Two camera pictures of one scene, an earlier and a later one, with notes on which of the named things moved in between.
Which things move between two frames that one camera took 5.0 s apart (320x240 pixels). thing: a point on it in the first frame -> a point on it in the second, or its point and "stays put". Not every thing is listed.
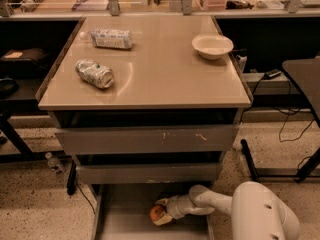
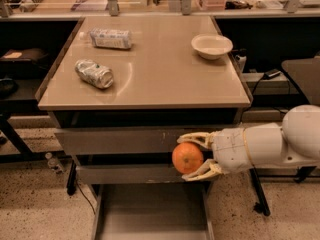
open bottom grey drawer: x=122 y=212 stays put
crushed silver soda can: x=94 y=73 stays put
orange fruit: x=156 y=211 -> x=187 y=158
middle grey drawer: x=150 y=173 stays put
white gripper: x=172 y=207 -> x=229 y=150
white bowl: x=212 y=46 stays put
